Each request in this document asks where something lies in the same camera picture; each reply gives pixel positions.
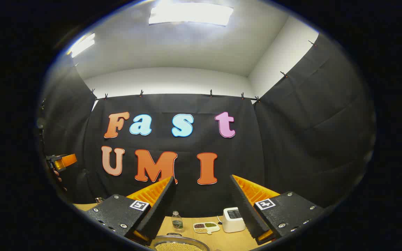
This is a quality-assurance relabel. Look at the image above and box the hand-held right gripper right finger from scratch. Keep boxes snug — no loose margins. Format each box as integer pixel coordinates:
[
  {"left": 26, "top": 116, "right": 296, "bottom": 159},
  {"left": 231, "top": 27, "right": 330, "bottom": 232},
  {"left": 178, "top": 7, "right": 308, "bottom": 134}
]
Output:
[{"left": 229, "top": 174, "right": 324, "bottom": 246}]

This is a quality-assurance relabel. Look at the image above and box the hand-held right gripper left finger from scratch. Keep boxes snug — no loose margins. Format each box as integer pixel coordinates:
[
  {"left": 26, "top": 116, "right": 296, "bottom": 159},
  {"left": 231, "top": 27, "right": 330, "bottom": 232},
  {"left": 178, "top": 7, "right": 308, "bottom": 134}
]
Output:
[{"left": 83, "top": 176, "right": 177, "bottom": 246}]

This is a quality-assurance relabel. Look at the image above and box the steel pot with black handles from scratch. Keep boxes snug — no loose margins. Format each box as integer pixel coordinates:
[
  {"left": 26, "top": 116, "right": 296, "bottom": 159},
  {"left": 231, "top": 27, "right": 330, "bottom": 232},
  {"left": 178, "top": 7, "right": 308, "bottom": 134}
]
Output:
[{"left": 149, "top": 233, "right": 210, "bottom": 251}]

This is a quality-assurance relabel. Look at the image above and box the pile of yellow soybeans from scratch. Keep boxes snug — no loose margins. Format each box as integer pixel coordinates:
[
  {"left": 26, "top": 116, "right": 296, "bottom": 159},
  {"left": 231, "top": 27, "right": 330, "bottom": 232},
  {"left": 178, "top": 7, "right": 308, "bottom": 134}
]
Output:
[{"left": 154, "top": 242, "right": 203, "bottom": 251}]

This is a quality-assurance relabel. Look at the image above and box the white toaster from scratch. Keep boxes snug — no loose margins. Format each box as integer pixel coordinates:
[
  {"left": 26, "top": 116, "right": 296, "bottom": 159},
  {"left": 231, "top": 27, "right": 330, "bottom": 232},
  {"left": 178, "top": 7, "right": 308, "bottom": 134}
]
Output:
[{"left": 222, "top": 207, "right": 246, "bottom": 233}]

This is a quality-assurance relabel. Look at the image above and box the clear plastic water bottle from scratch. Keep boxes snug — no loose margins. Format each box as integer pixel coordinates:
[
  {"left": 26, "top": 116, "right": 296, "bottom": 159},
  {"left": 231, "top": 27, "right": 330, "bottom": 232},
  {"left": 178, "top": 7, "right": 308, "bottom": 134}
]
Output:
[{"left": 172, "top": 211, "right": 184, "bottom": 233}]

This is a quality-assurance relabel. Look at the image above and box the white divided dish of beans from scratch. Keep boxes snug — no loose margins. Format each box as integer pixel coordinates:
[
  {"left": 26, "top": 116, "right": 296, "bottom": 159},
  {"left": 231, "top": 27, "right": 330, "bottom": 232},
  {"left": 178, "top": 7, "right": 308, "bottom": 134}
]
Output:
[{"left": 193, "top": 222, "right": 220, "bottom": 235}]

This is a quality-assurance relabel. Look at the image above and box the row of black cloth clips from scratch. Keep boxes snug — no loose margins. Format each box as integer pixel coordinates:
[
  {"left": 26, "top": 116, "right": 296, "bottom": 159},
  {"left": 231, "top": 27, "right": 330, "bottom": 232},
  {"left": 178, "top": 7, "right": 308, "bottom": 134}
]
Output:
[{"left": 74, "top": 40, "right": 318, "bottom": 103}]

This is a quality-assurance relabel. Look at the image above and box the small ceiling light panel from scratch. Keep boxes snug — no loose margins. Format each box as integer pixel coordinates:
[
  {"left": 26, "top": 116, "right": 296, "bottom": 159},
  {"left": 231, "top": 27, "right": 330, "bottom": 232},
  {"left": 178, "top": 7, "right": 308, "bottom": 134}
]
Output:
[{"left": 69, "top": 33, "right": 96, "bottom": 58}]

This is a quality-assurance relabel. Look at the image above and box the large ceiling light panel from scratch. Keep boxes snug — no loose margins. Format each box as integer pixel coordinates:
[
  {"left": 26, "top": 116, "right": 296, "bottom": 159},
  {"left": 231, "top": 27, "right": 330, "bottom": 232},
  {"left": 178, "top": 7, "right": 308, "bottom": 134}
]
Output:
[{"left": 149, "top": 2, "right": 234, "bottom": 26}]

